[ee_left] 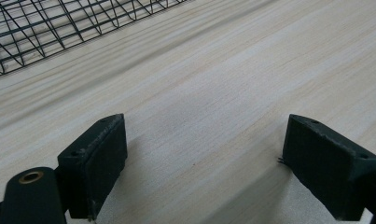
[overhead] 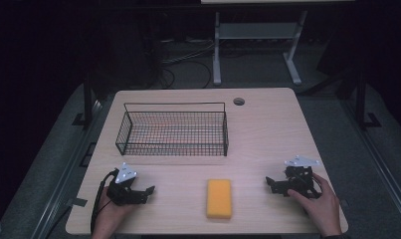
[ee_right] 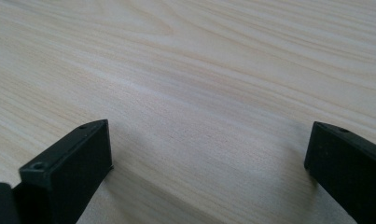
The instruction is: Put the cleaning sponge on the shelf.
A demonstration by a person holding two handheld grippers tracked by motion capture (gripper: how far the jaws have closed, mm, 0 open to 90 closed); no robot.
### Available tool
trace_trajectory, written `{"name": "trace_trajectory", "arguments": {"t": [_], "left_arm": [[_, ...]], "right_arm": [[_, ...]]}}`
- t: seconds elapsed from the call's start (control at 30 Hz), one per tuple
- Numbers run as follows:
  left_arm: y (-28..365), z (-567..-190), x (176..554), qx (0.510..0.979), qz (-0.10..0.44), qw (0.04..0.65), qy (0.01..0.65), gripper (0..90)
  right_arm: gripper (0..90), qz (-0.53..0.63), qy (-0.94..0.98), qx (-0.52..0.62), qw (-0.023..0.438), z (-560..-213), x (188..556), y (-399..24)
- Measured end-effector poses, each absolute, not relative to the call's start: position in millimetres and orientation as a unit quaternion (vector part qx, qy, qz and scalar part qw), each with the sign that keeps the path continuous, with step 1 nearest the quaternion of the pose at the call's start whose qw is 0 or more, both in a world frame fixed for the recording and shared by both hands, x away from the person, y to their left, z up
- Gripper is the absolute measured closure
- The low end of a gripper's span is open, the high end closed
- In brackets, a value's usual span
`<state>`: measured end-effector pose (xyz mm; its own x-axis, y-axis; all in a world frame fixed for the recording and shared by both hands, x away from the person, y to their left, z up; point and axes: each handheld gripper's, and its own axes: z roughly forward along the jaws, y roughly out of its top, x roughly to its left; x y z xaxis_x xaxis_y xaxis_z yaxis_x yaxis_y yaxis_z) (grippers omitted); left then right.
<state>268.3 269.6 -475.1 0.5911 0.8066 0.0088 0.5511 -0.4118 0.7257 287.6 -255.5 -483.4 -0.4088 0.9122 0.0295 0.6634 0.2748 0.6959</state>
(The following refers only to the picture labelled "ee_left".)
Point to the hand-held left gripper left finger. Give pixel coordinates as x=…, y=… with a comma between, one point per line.
x=95, y=165

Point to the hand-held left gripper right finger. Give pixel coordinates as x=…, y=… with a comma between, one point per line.
x=325, y=168

